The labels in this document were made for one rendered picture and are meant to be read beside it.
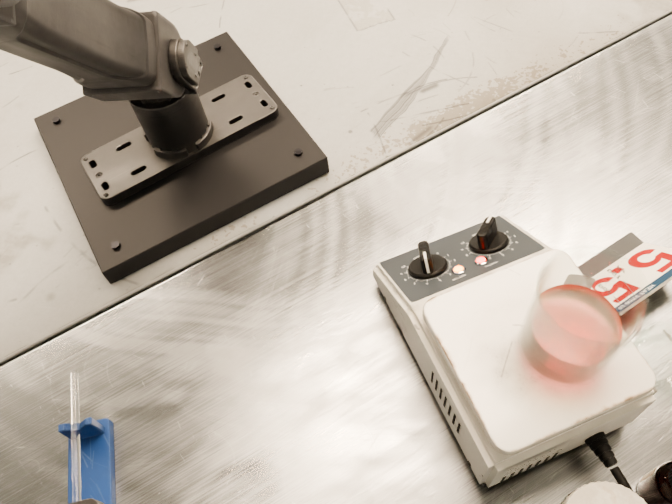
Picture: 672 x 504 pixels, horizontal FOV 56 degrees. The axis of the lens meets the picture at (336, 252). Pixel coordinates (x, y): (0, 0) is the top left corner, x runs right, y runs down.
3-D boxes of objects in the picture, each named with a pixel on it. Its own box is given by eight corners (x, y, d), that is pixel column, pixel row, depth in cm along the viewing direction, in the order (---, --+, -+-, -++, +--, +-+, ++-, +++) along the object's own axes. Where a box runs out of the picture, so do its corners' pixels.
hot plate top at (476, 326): (416, 308, 46) (416, 302, 45) (559, 249, 48) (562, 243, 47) (499, 462, 40) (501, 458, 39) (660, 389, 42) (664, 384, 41)
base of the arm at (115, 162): (267, 54, 59) (233, 17, 62) (69, 154, 54) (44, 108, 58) (282, 115, 65) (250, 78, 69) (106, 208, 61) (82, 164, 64)
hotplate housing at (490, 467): (371, 279, 57) (367, 231, 50) (499, 228, 58) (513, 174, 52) (494, 524, 45) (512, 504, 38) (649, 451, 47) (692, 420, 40)
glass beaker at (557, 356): (494, 332, 44) (513, 273, 37) (568, 292, 45) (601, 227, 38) (558, 419, 41) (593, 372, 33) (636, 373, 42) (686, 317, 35)
